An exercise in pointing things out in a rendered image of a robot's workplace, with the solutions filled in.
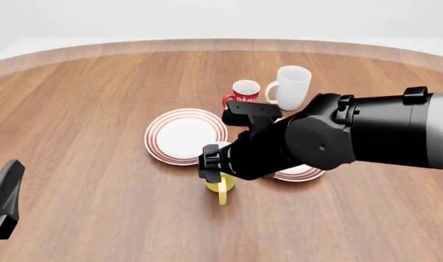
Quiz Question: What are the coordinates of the red mug with white print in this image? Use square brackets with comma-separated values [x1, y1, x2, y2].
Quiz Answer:
[221, 79, 262, 111]

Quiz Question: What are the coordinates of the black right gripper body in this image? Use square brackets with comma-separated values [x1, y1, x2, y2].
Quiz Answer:
[197, 144, 237, 176]

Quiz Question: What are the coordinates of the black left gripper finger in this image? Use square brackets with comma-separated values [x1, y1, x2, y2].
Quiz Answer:
[0, 159, 26, 221]

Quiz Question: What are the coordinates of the white plate with red rings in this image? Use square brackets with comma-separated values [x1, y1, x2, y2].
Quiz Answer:
[273, 162, 327, 183]
[144, 108, 230, 167]

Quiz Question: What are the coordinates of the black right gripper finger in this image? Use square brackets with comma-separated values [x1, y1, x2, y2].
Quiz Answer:
[197, 168, 223, 183]

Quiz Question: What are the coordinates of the yellow and white mug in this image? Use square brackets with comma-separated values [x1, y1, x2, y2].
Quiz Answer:
[204, 172, 238, 206]

